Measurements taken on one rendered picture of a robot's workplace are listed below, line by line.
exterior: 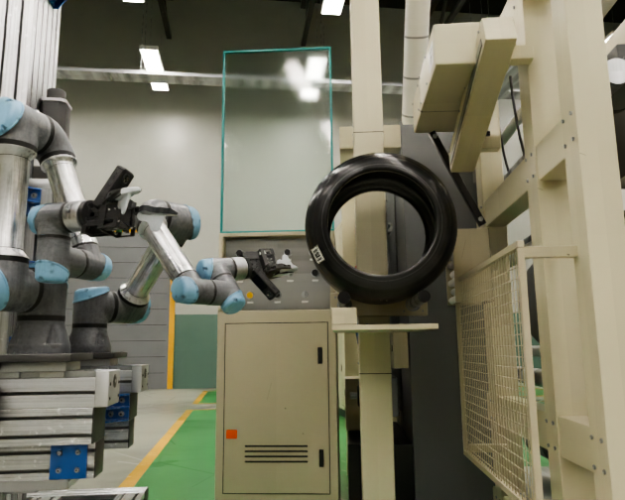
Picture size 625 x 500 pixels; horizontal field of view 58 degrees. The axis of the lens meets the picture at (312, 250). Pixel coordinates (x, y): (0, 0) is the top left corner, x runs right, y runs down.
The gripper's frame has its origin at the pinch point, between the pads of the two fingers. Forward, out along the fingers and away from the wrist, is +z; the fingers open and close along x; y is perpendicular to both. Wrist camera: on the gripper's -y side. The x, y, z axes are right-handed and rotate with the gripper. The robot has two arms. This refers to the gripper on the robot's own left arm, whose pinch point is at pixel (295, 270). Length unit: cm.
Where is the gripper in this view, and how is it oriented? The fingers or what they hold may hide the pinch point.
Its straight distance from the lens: 194.3
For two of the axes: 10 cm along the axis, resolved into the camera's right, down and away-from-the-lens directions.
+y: -3.2, -8.8, 3.5
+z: 7.8, -0.4, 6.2
